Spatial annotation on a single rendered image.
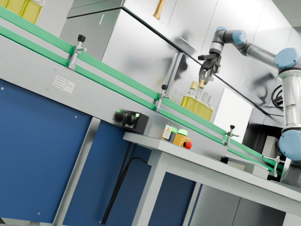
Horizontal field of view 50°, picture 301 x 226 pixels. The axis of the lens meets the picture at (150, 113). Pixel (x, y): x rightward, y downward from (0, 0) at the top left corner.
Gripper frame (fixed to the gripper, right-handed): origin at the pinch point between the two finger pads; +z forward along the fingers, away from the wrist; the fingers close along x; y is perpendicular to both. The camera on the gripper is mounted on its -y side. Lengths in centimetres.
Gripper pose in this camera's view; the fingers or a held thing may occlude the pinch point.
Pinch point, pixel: (202, 82)
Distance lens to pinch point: 189.2
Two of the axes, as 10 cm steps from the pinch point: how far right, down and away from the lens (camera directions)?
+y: 6.8, 3.3, 6.5
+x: -6.5, -1.3, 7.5
